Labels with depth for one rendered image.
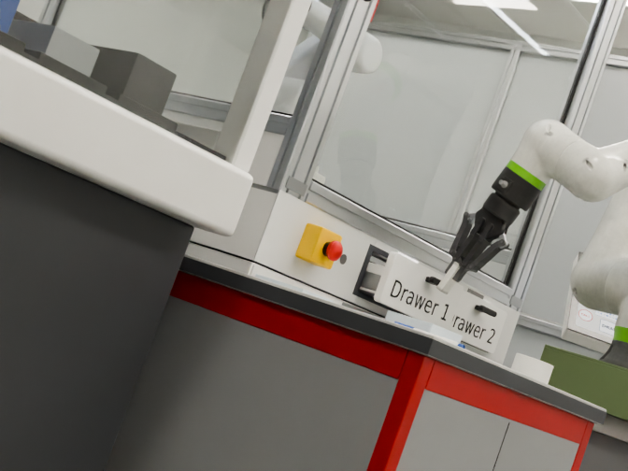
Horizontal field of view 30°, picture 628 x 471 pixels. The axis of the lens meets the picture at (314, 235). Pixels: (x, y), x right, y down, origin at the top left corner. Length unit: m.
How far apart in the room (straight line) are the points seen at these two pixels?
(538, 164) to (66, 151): 1.18
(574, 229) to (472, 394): 2.53
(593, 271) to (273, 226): 0.80
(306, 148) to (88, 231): 0.68
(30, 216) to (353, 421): 0.54
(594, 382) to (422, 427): 0.81
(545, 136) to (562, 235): 1.86
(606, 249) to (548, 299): 1.56
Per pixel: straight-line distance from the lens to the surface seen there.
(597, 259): 2.71
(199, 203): 1.75
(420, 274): 2.53
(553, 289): 4.26
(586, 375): 2.48
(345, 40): 2.32
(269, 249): 2.25
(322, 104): 2.29
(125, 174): 1.65
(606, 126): 4.38
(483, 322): 2.89
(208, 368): 1.91
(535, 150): 2.47
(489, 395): 1.85
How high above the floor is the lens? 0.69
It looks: 5 degrees up
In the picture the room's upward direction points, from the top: 20 degrees clockwise
